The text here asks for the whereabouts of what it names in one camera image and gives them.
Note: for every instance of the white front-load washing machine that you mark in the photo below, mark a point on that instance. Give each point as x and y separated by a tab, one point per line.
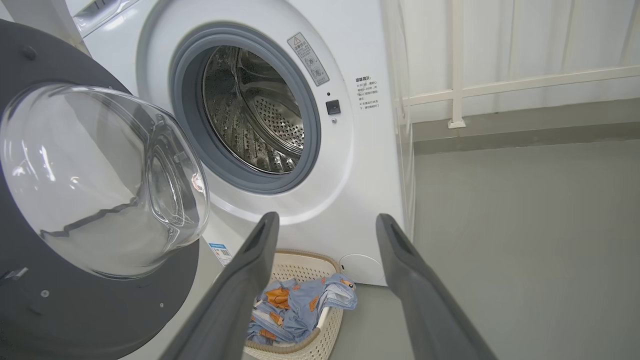
360	165

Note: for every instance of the steel perforated washer drum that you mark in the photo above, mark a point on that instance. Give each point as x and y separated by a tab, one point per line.
250	115

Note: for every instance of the grey warning sticker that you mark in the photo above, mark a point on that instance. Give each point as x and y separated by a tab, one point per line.
308	59

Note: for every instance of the black door latch socket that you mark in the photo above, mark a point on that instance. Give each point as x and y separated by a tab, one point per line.
333	107

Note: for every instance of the black round glass washer door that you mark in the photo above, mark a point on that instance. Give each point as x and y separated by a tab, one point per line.
75	310

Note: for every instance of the blue garment with orange patch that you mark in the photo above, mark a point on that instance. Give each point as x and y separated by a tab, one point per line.
272	310

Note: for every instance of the white detergent drawer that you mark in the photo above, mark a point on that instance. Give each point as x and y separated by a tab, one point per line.
102	15

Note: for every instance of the grey rubber door gasket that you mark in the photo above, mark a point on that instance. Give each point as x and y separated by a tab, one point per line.
187	100

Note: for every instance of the white metal railing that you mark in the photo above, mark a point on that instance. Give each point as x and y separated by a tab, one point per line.
457	60

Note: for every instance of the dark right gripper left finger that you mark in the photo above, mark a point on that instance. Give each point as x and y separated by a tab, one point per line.
235	300

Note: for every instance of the blue energy label sticker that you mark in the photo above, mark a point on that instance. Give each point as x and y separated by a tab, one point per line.
221	254

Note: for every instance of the blue garment with bear print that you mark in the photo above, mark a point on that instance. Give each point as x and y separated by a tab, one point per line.
320	300

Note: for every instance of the round white filter cover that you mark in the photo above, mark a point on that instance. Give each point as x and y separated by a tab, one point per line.
362	270

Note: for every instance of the cream perforated laundry basket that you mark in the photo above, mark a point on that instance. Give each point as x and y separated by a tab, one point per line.
320	345

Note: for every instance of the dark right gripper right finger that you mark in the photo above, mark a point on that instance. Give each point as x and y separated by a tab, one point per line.
420	310

